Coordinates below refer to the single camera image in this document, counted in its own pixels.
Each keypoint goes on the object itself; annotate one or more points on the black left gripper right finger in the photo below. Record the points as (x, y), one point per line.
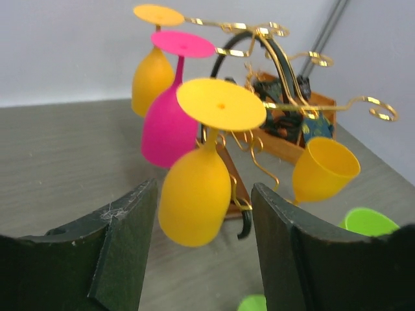
(309, 264)

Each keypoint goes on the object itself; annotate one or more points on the dark blue folded cloth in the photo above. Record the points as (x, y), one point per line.
(305, 87)

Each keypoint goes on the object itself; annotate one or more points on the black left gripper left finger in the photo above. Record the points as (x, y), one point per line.
(96, 262)

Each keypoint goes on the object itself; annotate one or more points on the dark green patterned cloth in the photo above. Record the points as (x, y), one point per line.
(268, 90)

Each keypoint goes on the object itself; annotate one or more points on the gold wire wine glass rack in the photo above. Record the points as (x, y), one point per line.
(242, 44)

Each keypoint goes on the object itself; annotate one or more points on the blue yellow patterned cloth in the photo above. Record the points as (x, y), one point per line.
(320, 127)

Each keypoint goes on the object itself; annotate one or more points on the orange wine glass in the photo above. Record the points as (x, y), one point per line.
(154, 74)
(323, 170)
(196, 192)

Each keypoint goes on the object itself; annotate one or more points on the pink plastic wine glass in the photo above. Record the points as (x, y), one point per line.
(168, 132)

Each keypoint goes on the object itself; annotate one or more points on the orange wooden divided tray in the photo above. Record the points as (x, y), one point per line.
(284, 149)

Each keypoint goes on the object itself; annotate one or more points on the green wine glass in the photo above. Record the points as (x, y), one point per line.
(254, 302)
(368, 222)

